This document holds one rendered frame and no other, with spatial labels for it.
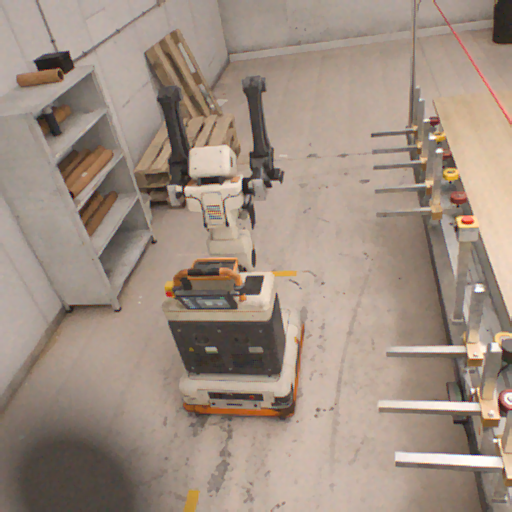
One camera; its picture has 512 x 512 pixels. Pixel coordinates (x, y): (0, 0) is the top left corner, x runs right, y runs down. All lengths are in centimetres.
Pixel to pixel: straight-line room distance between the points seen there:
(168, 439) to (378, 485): 113
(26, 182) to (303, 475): 235
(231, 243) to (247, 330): 47
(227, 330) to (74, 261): 154
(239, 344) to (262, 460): 62
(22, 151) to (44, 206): 38
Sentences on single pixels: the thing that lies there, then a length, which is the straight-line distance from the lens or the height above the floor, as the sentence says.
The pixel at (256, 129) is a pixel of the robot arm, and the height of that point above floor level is 141.
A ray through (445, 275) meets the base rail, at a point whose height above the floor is 70.
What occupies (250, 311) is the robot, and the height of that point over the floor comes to 77.
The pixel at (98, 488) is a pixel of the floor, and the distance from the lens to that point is 292.
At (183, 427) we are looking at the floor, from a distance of 293.
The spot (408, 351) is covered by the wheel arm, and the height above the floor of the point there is 86.
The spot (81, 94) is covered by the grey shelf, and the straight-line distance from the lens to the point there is 397.
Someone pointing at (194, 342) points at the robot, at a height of 55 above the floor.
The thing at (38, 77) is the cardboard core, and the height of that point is 160.
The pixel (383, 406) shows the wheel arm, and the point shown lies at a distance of 179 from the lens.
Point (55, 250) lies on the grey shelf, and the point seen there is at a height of 59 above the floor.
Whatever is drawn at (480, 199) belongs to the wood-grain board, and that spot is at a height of 90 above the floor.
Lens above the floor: 232
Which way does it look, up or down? 36 degrees down
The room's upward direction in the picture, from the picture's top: 12 degrees counter-clockwise
